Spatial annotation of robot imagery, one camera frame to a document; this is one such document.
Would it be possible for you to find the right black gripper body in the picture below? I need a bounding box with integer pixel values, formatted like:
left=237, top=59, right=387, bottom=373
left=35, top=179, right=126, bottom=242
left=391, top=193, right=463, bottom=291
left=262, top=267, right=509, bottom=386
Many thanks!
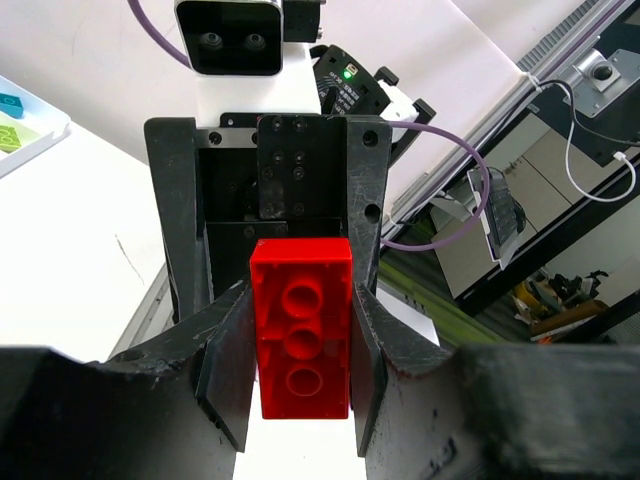
left=143, top=112, right=393, bottom=251

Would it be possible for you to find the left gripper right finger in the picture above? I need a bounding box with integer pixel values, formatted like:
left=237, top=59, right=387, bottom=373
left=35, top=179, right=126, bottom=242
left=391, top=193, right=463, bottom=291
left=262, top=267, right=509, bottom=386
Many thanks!
left=351, top=285, right=639, bottom=479

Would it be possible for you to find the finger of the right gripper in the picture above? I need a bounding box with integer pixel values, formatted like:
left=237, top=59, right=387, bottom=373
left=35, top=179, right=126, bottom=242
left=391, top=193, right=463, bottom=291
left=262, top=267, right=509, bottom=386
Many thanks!
left=346, top=116, right=392, bottom=291
left=144, top=118, right=210, bottom=322

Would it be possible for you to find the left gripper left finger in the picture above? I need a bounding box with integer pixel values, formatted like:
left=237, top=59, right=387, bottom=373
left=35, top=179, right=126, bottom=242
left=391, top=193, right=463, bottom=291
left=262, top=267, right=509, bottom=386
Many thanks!
left=1, top=282, right=256, bottom=479

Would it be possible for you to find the long red lego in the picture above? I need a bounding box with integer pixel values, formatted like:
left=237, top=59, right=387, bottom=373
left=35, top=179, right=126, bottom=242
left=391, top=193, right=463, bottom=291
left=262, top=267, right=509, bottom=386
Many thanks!
left=249, top=237, right=353, bottom=420

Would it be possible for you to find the light green lego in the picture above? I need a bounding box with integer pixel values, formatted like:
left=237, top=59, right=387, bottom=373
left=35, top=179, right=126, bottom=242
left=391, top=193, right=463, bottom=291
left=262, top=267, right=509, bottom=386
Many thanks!
left=0, top=125, right=40, bottom=154

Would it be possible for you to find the blue square lego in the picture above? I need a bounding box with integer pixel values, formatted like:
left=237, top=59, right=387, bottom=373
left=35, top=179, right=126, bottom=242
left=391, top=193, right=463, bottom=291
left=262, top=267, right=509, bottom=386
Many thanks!
left=0, top=93, right=24, bottom=119

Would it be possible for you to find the white divided tray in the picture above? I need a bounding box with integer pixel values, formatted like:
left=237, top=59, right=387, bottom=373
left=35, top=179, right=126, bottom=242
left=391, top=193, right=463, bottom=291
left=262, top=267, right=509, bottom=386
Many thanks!
left=1, top=77, right=71, bottom=177

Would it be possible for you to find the black keypad device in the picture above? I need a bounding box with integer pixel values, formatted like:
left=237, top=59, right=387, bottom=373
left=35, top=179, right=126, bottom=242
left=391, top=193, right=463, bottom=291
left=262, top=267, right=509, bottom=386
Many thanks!
left=480, top=167, right=526, bottom=270

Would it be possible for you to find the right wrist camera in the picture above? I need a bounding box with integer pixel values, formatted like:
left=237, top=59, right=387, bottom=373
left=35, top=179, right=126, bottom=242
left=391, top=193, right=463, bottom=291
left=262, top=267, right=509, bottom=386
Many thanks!
left=172, top=0, right=326, bottom=117

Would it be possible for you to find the grey device on rail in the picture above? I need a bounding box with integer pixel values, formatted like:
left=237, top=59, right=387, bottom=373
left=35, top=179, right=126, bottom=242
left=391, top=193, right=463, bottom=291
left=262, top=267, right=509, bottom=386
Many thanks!
left=560, top=48, right=639, bottom=119

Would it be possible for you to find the white cable background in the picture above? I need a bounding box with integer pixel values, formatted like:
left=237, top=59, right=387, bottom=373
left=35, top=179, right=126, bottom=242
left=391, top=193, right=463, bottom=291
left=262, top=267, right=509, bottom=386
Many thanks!
left=524, top=86, right=639, bottom=203

